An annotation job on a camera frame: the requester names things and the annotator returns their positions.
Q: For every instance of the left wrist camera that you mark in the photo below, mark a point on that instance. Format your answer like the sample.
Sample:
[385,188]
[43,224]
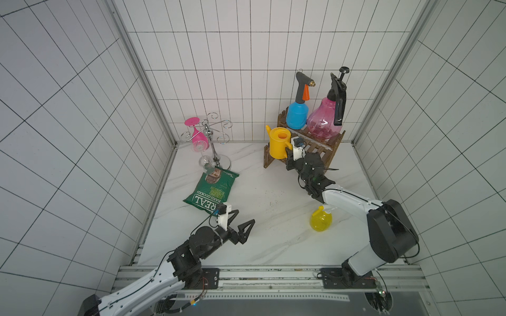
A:
[223,210]

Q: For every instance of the green chips bag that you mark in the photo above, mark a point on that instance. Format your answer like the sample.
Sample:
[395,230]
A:
[212,189]

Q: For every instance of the metal wine glass rack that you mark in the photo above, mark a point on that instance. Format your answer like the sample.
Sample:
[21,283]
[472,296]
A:
[214,131]

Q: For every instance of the yellow watering can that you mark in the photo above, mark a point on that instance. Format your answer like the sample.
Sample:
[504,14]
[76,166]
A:
[279,142]

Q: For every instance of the pink wine glass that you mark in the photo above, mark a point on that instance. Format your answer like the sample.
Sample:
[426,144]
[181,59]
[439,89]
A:
[198,138]

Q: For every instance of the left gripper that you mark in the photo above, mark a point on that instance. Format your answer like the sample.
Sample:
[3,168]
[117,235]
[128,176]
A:
[242,237]

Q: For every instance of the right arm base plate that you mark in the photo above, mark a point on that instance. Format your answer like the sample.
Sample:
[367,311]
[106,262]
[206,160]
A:
[335,278]

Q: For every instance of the clear wine glass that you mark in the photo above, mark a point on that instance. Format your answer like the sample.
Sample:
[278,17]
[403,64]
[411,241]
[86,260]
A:
[206,161]

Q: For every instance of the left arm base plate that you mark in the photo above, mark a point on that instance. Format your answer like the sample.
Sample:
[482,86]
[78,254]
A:
[207,279]

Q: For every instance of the wooden slatted shelf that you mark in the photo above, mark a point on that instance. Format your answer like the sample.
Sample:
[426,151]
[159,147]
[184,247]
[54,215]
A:
[327,150]

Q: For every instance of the blue spray bottle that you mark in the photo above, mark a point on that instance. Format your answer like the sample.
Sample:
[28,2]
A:
[298,111]

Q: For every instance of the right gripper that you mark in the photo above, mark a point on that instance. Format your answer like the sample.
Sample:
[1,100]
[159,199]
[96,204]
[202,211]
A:
[298,160]

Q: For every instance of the small yellow spray bottle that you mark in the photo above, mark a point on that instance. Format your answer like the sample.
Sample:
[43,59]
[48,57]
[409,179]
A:
[321,219]

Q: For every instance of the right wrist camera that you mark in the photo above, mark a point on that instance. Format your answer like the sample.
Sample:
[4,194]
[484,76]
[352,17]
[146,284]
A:
[298,145]

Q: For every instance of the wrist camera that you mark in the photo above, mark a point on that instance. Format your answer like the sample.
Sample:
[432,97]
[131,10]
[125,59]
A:
[298,145]
[223,210]

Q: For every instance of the aluminium mounting rail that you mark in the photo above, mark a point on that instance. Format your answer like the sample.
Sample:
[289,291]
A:
[287,283]

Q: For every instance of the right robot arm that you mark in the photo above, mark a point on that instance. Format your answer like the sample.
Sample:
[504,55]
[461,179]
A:
[391,234]

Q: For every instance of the pink pressure sprayer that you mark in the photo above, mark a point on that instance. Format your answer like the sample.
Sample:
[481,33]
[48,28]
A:
[327,120]

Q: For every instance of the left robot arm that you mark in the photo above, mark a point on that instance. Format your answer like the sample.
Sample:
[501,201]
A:
[179,268]

